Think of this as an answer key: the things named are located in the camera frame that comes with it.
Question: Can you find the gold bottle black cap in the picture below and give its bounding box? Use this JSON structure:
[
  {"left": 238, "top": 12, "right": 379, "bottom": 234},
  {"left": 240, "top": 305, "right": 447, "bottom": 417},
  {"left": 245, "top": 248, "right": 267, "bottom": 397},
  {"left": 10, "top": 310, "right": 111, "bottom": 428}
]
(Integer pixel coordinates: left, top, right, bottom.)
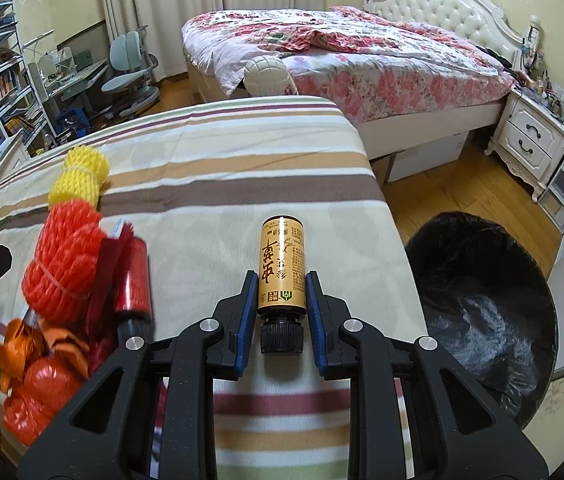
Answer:
[{"left": 257, "top": 216, "right": 307, "bottom": 354}]

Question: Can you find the orange paper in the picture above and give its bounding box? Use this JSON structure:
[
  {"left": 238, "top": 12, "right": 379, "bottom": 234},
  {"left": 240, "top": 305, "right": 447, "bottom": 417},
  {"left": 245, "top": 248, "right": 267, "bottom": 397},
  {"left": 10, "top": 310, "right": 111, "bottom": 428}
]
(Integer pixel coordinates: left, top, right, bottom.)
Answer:
[{"left": 0, "top": 318, "right": 45, "bottom": 394}]

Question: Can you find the orange foam net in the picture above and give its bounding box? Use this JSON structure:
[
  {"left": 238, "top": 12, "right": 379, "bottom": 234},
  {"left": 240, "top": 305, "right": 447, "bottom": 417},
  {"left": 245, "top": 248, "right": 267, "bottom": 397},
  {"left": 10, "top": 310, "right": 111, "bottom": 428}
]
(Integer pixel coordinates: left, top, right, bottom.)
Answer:
[{"left": 21, "top": 200, "right": 106, "bottom": 327}]

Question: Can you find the orange cardboard piece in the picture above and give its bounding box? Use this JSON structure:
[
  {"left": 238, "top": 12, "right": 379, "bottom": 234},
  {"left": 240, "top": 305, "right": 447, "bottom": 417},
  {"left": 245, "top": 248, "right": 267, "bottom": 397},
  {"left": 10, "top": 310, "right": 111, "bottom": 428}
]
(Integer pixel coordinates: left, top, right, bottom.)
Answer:
[{"left": 38, "top": 318, "right": 90, "bottom": 379}]

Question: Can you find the red bottle black cap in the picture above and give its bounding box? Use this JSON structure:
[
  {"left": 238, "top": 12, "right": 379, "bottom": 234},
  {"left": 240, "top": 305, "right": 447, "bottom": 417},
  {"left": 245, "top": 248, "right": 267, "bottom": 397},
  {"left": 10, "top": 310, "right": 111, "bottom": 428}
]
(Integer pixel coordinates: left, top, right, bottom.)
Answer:
[{"left": 114, "top": 236, "right": 154, "bottom": 346}]

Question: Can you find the red plastic bag ball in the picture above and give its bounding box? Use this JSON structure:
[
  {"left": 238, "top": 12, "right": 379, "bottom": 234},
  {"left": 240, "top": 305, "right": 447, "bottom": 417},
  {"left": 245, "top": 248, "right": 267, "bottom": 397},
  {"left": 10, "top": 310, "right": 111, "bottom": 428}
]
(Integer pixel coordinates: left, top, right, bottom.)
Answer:
[{"left": 3, "top": 354, "right": 84, "bottom": 446}]

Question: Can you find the dark red wrapper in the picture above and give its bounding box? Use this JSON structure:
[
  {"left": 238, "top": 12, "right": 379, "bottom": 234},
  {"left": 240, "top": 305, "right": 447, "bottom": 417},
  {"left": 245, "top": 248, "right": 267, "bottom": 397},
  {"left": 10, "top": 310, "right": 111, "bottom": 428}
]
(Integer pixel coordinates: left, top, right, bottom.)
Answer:
[{"left": 85, "top": 222, "right": 133, "bottom": 377}]

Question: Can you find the yellow foam net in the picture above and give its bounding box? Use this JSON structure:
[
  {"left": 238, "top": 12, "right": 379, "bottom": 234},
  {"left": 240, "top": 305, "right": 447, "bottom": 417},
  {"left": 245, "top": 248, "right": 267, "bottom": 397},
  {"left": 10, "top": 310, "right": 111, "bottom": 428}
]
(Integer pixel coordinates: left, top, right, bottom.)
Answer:
[{"left": 47, "top": 145, "right": 109, "bottom": 208}]

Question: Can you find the black trash bin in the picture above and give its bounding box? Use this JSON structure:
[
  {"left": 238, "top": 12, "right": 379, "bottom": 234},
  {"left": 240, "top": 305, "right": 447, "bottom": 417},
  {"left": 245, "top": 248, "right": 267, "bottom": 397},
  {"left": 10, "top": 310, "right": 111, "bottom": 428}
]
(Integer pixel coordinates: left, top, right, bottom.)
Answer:
[{"left": 405, "top": 211, "right": 559, "bottom": 428}]

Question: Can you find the striped bed sheet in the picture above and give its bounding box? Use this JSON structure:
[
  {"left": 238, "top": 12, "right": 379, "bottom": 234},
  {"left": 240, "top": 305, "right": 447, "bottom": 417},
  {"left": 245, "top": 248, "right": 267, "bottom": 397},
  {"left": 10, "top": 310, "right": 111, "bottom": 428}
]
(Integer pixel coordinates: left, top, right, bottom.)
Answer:
[{"left": 0, "top": 94, "right": 431, "bottom": 480}]

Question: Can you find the grey study desk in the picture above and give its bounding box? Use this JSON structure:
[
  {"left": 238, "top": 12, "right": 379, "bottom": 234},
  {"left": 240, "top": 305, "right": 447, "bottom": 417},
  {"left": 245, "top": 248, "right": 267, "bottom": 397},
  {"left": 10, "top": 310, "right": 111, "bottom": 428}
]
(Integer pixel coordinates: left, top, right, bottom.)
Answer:
[{"left": 27, "top": 54, "right": 109, "bottom": 125}]

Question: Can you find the white volleyball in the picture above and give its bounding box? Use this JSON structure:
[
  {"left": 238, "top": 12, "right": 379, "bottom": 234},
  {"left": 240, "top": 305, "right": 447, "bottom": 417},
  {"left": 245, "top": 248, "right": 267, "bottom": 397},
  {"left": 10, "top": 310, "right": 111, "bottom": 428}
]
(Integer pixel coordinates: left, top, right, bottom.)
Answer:
[{"left": 243, "top": 55, "right": 298, "bottom": 96}]

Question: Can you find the floral quilt bed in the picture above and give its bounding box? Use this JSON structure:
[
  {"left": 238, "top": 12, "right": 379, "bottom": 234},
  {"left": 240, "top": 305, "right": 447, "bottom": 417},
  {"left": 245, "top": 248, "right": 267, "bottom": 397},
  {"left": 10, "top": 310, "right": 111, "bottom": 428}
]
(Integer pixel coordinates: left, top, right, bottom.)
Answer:
[{"left": 181, "top": 5, "right": 516, "bottom": 124}]

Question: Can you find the light blue desk chair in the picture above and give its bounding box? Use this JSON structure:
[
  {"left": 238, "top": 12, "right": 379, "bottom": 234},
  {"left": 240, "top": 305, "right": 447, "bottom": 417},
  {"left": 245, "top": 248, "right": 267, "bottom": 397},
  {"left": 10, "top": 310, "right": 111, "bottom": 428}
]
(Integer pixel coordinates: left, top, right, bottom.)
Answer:
[{"left": 100, "top": 25, "right": 160, "bottom": 120}]

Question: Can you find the white nightstand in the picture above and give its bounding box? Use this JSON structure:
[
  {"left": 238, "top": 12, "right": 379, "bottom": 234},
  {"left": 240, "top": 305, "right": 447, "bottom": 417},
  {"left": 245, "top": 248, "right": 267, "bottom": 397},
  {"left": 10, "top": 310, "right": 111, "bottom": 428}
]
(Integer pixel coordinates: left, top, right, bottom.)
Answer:
[{"left": 485, "top": 87, "right": 564, "bottom": 203}]

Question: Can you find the white tufted headboard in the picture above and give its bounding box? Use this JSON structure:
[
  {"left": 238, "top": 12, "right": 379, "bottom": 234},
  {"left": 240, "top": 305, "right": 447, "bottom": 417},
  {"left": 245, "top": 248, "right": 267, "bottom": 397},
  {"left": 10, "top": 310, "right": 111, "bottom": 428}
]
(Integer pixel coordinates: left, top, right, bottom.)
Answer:
[{"left": 364, "top": 0, "right": 541, "bottom": 64}]

